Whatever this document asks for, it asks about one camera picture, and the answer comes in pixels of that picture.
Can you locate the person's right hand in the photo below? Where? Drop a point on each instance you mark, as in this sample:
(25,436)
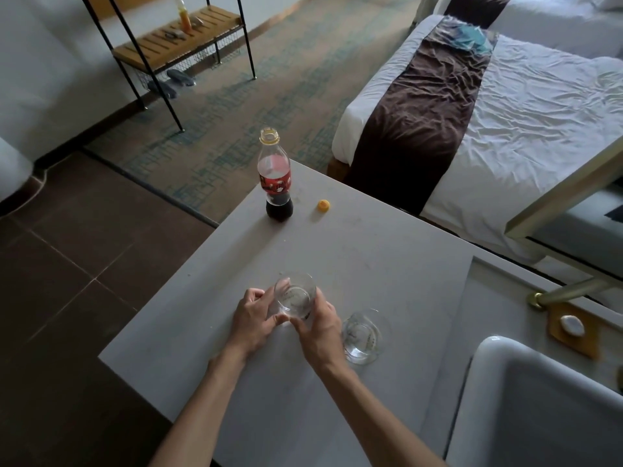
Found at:
(323,340)

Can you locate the person's left hand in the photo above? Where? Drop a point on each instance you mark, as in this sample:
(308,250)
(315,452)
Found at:
(248,320)

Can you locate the clear drinking glass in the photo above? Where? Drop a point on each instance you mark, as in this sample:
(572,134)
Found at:
(294,299)
(365,352)

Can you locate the person's right forearm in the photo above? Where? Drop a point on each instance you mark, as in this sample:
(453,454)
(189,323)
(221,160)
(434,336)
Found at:
(375,418)

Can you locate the person's left forearm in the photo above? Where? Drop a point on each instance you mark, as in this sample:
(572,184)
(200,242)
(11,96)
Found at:
(199,413)

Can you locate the small yellow cap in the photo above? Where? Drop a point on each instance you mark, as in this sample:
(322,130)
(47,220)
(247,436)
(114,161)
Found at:
(324,205)

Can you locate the plastic bottle with red label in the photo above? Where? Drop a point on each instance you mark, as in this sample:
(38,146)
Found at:
(275,179)

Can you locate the white ceramic sink basin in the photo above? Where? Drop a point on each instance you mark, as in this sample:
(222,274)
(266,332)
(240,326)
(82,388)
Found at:
(535,408)

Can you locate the brown bed runner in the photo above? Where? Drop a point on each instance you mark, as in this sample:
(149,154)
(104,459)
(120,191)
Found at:
(474,7)
(413,116)

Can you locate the dark slipper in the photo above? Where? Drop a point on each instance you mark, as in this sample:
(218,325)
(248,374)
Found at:
(161,89)
(181,77)

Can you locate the white wrapped round soap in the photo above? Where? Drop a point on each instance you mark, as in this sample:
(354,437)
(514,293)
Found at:
(572,324)

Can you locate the orange soap dish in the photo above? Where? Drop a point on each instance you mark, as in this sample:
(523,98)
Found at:
(591,345)

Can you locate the gold framed mirror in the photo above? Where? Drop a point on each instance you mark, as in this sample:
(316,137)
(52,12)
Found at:
(559,209)

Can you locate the small grey item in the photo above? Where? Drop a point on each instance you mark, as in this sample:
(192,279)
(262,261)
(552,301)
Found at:
(174,34)

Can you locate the orange item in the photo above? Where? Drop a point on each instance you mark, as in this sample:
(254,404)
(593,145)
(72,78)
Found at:
(184,19)

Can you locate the blue item on bed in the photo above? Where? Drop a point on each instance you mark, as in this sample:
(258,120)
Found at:
(469,38)

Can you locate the gold mirror support post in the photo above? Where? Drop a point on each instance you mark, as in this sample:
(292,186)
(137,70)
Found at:
(574,291)

